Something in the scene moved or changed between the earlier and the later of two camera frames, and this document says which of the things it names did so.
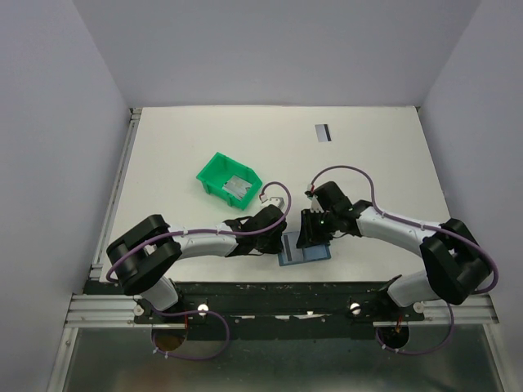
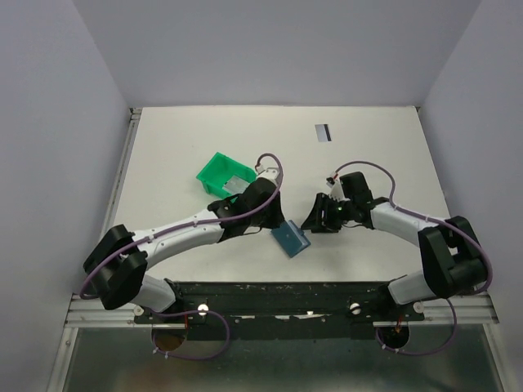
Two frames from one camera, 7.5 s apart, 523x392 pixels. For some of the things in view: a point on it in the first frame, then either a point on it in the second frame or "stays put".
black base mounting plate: (274, 311) stays put
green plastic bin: (220, 171) stays put
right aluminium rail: (480, 309) stays put
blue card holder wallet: (313, 253) to (292, 238)
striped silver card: (322, 133) stays put
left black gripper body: (270, 245) to (269, 219)
